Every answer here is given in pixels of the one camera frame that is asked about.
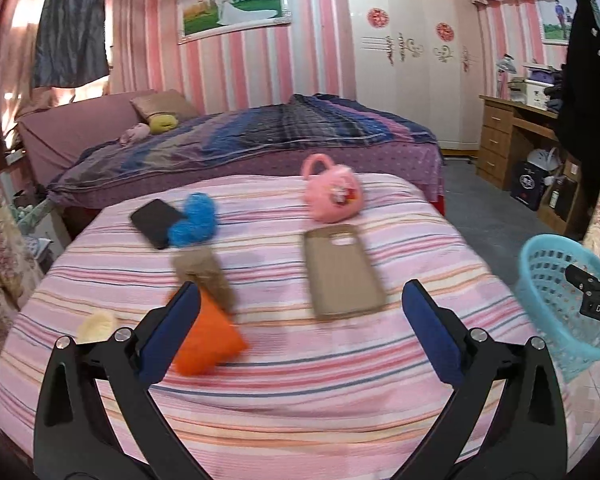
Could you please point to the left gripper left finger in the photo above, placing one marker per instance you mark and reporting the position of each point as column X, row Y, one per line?
column 73, row 436

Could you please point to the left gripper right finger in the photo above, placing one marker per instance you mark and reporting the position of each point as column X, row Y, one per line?
column 504, row 419

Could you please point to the cream plastic lid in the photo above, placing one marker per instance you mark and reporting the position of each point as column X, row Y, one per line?
column 97, row 327

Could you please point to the orange plastic wrapper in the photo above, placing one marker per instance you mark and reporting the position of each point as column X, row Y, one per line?
column 211, row 341

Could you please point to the blue plastic bag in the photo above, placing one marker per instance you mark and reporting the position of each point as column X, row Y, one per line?
column 199, row 222

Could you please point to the light blue plastic basket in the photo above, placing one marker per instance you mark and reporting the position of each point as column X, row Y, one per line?
column 553, row 304

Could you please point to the black box under desk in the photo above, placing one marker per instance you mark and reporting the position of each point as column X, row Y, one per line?
column 528, row 184

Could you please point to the white helmet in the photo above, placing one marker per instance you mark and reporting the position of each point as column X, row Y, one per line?
column 546, row 160

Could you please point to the wooden desk with drawers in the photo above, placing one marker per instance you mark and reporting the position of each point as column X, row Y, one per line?
column 509, row 132

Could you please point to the white printer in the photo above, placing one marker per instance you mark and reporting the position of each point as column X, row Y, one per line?
column 529, row 86

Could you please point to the black smartphone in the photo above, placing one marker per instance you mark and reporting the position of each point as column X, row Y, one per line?
column 153, row 221

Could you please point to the pink striped bedspread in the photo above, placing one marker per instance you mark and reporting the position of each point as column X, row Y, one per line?
column 342, row 400

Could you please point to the brown phone case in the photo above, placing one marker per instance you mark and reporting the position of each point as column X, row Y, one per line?
column 342, row 280

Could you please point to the desk lamp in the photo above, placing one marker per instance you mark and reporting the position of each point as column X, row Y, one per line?
column 505, row 67

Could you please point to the pink cartoon mug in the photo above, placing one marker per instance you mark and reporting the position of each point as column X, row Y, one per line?
column 333, row 192

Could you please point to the small framed photo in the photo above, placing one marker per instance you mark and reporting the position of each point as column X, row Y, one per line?
column 556, row 18

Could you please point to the purple bed with plaid blanket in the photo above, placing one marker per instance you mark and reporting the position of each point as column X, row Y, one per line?
column 76, row 154

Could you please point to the pink plush toy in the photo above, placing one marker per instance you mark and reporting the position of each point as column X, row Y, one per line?
column 136, row 134

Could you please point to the white wardrobe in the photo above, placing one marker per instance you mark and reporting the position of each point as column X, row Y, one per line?
column 422, row 60

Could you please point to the yellow plush toy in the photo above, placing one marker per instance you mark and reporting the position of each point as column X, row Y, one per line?
column 161, row 123

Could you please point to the brown pillow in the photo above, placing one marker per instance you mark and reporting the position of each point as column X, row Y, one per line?
column 169, row 102

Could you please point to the dark grey window curtain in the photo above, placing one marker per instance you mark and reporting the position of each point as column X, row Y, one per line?
column 70, row 49

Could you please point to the framed wedding photo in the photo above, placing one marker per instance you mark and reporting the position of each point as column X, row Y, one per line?
column 199, row 19

